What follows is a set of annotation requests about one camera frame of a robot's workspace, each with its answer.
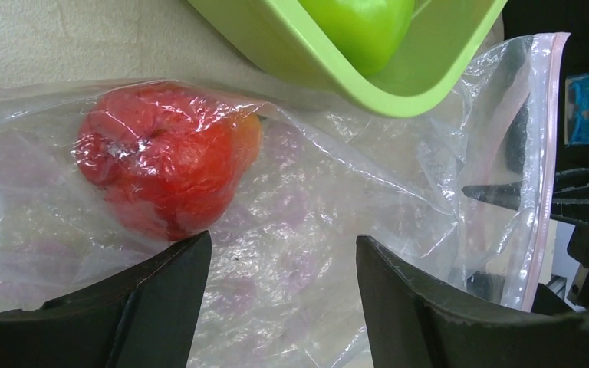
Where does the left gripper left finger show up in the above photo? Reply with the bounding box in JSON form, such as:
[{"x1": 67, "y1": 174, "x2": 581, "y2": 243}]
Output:
[{"x1": 0, "y1": 232, "x2": 212, "y2": 367}]

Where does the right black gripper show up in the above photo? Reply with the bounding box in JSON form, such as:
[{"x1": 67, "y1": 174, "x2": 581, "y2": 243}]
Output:
[{"x1": 462, "y1": 168, "x2": 589, "y2": 315}]

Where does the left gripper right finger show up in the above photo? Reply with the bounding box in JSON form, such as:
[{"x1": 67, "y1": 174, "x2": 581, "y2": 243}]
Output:
[{"x1": 356, "y1": 235, "x2": 589, "y2": 367}]

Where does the clear zip top bag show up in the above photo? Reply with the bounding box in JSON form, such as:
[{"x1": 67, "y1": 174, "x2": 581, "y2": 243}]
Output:
[{"x1": 0, "y1": 33, "x2": 568, "y2": 367}]

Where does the red fake tomato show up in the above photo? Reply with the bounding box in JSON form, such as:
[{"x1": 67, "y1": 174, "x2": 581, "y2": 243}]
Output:
[{"x1": 73, "y1": 81, "x2": 262, "y2": 241}]

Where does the green fake fruit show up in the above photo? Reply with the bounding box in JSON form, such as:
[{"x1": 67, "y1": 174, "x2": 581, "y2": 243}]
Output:
[{"x1": 299, "y1": 0, "x2": 416, "y2": 76}]

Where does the black Delixi toolbox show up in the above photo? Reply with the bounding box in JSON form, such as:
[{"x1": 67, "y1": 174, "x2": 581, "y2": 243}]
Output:
[{"x1": 502, "y1": 0, "x2": 589, "y2": 171}]

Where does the green plastic tray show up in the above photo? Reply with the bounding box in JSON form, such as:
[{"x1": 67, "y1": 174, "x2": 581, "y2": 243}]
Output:
[{"x1": 192, "y1": 1, "x2": 505, "y2": 117}]

